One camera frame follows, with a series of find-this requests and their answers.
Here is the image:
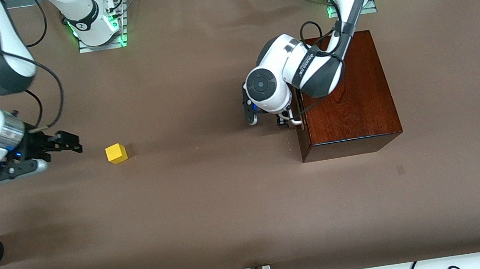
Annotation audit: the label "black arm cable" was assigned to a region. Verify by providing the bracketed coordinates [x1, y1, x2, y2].
[0, 0, 71, 140]
[274, 0, 363, 122]

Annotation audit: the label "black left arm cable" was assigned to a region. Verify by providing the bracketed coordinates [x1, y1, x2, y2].
[274, 0, 363, 122]

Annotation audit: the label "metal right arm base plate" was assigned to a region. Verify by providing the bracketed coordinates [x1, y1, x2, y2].
[76, 27, 130, 55]

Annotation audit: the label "brown paper table cover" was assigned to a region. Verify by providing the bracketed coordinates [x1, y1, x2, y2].
[0, 0, 480, 269]

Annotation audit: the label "wooden drawer with white handle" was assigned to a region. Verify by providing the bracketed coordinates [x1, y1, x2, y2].
[284, 92, 310, 133]

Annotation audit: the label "yellow cube block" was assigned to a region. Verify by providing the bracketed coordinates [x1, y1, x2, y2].
[105, 142, 129, 166]

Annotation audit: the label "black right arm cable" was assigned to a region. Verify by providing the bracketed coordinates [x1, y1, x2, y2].
[0, 0, 71, 140]

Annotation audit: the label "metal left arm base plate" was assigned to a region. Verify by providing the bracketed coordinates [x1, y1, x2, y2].
[326, 0, 379, 20]

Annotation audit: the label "dark wooden drawer cabinet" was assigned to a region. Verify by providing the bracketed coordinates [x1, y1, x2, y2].
[282, 26, 406, 164]

